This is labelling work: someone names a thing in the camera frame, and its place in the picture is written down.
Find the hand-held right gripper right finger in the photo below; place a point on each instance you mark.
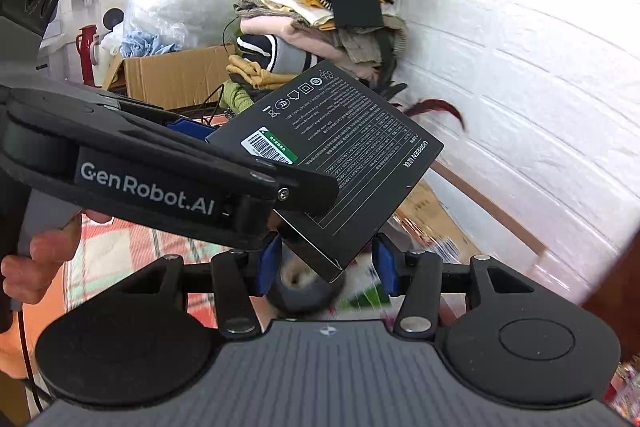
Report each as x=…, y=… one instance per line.
x=387, y=267

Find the black box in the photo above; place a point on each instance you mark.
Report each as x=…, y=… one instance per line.
x=350, y=147

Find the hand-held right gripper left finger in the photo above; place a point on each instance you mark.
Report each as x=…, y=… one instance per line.
x=267, y=267

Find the red thermos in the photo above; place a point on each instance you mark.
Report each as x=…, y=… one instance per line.
x=86, y=57

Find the plain cardboard carton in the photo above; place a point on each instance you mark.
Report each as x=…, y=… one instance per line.
x=170, y=77

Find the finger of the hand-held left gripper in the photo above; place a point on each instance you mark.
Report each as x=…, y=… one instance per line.
x=310, y=194
x=190, y=129

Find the white printed pouch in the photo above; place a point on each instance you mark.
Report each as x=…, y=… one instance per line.
x=365, y=292

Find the person's left hand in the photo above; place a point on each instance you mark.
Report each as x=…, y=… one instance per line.
x=50, y=252

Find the black tape roll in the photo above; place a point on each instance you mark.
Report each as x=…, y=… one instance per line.
x=300, y=299

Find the light blue cloth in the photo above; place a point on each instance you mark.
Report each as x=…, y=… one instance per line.
x=145, y=44

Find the brown cardboard box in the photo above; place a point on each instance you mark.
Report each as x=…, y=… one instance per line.
x=492, y=208

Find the dark red feather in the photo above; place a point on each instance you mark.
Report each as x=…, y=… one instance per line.
x=440, y=105

